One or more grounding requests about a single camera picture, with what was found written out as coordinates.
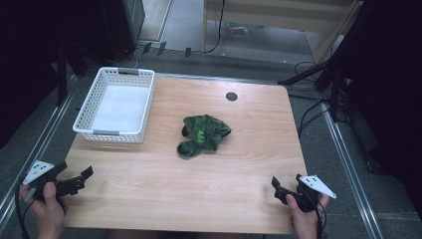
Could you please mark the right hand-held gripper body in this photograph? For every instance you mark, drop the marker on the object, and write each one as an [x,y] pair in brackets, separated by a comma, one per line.
[312,191]

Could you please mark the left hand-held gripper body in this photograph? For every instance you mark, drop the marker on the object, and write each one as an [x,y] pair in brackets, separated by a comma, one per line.
[39,172]

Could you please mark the person's right hand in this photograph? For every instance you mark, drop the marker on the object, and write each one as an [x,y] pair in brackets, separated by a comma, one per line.
[303,222]

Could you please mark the person's left hand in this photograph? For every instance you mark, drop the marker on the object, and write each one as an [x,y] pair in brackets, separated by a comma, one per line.
[49,212]

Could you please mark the white perforated plastic basket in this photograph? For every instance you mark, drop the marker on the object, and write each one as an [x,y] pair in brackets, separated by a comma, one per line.
[116,106]

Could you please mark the crumpled dark green cloth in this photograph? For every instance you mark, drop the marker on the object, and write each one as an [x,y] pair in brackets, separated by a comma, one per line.
[202,132]

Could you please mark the black metal stand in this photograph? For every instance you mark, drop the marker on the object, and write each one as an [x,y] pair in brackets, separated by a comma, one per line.
[62,76]
[326,78]

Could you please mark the black round table grommet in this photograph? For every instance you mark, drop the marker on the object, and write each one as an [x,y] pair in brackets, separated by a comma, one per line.
[231,96]

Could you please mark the small black block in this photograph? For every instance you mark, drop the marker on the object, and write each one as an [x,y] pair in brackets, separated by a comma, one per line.
[147,47]
[187,52]

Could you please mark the dark cabinet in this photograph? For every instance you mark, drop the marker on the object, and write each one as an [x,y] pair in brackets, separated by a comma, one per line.
[122,26]

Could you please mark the pink and green flat item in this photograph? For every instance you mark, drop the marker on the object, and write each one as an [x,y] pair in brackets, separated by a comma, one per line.
[238,30]

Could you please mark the light wooden shelf unit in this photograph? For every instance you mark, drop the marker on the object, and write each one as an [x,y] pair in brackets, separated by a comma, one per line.
[282,20]

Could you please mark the metal floor rail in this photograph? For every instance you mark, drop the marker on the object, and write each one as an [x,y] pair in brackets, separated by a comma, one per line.
[36,149]
[351,172]

